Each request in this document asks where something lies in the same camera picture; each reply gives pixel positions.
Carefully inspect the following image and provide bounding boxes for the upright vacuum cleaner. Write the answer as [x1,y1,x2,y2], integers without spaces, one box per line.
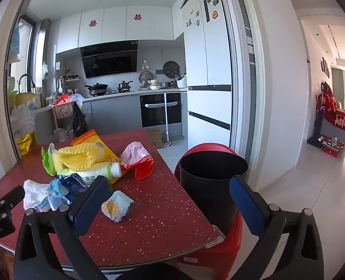
[308,83,327,146]

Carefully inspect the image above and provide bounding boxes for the grey lower cabinet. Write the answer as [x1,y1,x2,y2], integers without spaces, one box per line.
[83,95,141,135]

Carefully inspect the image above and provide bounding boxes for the dark wall decoration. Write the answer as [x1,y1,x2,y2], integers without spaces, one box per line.
[321,57,331,78]

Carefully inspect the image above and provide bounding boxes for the round black divided tray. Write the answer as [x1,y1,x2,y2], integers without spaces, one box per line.
[163,61,180,78]

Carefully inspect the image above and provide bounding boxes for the steel kitchen faucet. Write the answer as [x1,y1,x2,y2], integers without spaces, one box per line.
[17,74,36,94]

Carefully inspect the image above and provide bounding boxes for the red flat box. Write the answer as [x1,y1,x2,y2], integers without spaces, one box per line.
[322,136,345,158]

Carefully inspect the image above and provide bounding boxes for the green snack packet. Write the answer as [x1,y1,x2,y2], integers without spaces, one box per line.
[41,143,57,177]

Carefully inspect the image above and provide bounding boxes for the black range hood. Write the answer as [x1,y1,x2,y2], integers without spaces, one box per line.
[80,40,139,79]

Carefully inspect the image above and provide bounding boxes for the red printed banner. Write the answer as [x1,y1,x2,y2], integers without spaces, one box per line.
[317,92,345,135]

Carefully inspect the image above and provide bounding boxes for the gold foil bag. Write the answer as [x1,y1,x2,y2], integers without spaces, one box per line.
[17,133,34,156]

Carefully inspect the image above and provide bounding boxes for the white stick mop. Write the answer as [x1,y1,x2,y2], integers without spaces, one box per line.
[161,92,174,148]

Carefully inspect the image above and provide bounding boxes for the red bin with black liner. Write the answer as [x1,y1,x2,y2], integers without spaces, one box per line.
[174,143,249,280]

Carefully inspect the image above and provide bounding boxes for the cardboard box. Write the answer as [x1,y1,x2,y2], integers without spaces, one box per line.
[146,127,163,149]

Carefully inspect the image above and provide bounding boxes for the white refrigerator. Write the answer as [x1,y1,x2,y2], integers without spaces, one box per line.
[181,0,233,149]

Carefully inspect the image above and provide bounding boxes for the yellow foam fruit net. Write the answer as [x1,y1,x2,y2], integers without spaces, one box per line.
[53,145,98,172]

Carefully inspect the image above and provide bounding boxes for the white upper cabinets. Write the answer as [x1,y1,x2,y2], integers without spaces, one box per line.
[56,5,185,54]

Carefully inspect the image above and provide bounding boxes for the white plastic bag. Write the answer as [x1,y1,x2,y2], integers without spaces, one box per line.
[69,93,85,107]

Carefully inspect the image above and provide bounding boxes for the white crumpled tissue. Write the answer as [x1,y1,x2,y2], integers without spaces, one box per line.
[23,179,50,212]

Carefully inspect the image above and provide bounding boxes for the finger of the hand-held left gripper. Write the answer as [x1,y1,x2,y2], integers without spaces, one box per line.
[0,185,25,219]

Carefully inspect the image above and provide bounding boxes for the pale blue yellow wrapper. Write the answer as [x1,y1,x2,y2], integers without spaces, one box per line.
[101,190,135,224]

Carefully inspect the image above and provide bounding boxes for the white storage basket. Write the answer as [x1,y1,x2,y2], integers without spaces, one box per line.
[53,103,74,120]

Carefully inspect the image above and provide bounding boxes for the blue crumpled wrapper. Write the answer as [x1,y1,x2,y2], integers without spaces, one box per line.
[39,174,88,210]

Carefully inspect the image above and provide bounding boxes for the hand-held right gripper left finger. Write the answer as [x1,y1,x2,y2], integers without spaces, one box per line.
[14,175,113,280]

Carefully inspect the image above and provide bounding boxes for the black built-in oven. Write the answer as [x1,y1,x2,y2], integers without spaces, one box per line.
[139,92,181,128]

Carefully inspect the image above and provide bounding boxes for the group of fridge magnets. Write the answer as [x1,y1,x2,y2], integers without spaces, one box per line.
[185,0,221,28]

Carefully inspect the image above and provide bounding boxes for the orange yellow plastic bag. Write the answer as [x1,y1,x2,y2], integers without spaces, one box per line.
[71,129,122,184]

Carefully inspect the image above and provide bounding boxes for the black plastic bag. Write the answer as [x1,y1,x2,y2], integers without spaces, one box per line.
[72,101,89,137]

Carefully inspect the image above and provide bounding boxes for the black wok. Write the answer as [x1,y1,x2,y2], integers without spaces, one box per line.
[84,83,109,96]

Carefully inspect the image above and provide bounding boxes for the pink and red plastic bag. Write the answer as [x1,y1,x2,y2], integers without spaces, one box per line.
[119,141,155,181]

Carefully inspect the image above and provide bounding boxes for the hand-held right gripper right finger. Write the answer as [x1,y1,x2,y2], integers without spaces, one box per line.
[229,175,333,280]

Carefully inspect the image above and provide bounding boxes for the steel cooking pot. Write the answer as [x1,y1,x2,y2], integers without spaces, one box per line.
[117,80,133,93]

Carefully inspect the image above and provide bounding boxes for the round grey steamer rack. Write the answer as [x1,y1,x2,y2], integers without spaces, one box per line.
[139,70,154,86]

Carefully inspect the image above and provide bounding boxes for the white plastic bottle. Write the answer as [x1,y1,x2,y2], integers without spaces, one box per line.
[73,162,123,186]

